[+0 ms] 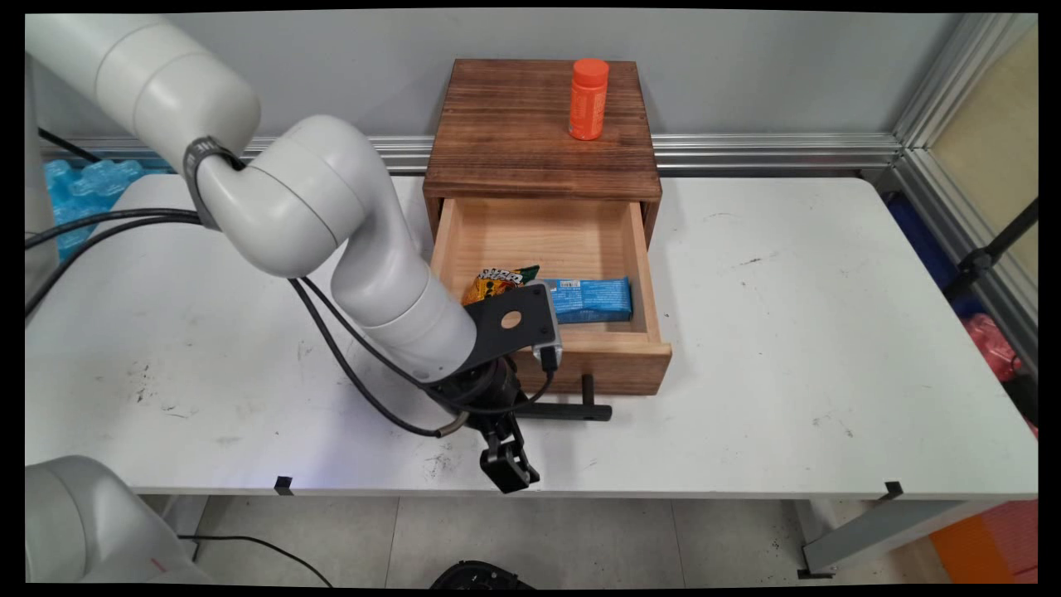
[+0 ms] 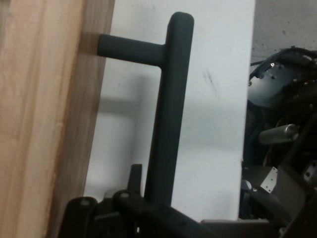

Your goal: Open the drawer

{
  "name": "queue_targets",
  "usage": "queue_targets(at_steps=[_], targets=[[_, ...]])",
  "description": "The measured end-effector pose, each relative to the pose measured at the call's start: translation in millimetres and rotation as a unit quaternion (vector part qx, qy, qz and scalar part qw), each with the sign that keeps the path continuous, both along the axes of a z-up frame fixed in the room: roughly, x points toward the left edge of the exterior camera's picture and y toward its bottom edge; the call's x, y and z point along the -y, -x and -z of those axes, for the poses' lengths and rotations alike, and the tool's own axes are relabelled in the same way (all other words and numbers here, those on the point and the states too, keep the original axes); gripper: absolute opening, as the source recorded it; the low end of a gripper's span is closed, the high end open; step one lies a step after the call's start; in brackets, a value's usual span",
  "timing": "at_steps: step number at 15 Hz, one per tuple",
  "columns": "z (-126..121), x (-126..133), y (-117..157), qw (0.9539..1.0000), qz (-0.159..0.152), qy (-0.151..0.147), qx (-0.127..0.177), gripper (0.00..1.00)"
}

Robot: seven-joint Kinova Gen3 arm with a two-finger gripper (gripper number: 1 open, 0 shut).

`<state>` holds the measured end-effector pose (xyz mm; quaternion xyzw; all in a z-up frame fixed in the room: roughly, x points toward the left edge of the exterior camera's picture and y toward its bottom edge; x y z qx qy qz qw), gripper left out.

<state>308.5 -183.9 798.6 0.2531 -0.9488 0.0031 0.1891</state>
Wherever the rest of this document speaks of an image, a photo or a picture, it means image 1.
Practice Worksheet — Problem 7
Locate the aluminium side frame rail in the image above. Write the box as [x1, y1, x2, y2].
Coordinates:
[891, 149, 1039, 370]

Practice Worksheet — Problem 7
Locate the thin black floor cable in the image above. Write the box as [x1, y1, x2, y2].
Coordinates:
[178, 535, 332, 588]

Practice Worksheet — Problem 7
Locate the black round floor object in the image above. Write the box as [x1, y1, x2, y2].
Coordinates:
[429, 561, 535, 590]

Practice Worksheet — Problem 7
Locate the upright aluminium frame post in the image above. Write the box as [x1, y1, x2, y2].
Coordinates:
[891, 14, 1016, 152]

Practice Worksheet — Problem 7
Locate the grey table leg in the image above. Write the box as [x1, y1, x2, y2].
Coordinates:
[797, 497, 1008, 579]

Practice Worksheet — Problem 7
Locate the blue snack pack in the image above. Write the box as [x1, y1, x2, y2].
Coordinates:
[543, 277, 633, 324]

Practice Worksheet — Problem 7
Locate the dark wooden drawer cabinet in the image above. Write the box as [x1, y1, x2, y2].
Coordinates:
[423, 58, 663, 245]

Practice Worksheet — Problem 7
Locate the dark blue bin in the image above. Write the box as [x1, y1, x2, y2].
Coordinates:
[885, 195, 987, 320]

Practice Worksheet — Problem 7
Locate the black tripod stand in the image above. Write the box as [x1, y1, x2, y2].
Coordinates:
[943, 197, 1039, 303]

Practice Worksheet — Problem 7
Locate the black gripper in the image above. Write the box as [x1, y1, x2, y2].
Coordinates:
[427, 355, 541, 495]

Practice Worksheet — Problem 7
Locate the orange green snack bag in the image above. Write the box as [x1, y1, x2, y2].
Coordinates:
[461, 265, 540, 306]

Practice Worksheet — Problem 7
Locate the orange plastic bottle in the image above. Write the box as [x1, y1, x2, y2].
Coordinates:
[569, 58, 610, 141]

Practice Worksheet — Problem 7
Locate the black cable with silver plug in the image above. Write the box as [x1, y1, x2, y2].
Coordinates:
[25, 217, 472, 439]

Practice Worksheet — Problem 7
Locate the blue plastic bag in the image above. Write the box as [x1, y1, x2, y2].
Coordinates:
[43, 159, 175, 258]

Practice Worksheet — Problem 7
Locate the horizontal aluminium frame rail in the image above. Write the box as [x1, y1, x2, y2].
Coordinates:
[41, 133, 904, 177]

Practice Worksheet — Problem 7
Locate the wooden drawer with black handle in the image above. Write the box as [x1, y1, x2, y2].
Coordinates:
[429, 197, 673, 422]

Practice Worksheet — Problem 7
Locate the orange red box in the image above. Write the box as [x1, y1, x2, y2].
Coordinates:
[928, 500, 1039, 584]

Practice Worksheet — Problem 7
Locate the black bracket with silver camera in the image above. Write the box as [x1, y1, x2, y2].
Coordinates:
[464, 282, 564, 374]

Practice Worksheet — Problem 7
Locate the red plastic bag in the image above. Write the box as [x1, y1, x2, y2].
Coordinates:
[962, 313, 1025, 382]

